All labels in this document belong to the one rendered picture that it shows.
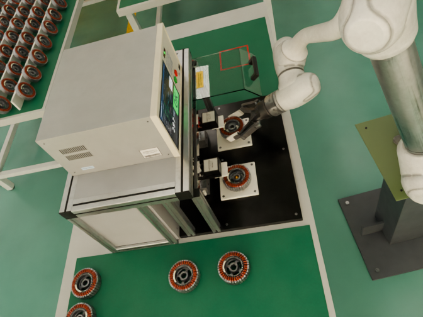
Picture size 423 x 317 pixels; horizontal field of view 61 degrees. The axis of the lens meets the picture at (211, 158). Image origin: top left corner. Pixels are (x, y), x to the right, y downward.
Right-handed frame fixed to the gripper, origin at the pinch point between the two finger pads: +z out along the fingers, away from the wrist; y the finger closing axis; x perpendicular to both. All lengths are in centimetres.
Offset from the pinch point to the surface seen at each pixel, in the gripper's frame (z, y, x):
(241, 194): -1.6, 30.6, 6.0
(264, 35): -7, -68, 13
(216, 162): -2.4, 24.3, -9.6
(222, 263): 3, 58, 3
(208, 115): 2.0, 0.4, -12.3
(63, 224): 162, 5, 1
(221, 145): 7.0, 6.1, 1.0
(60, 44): 113, -94, -58
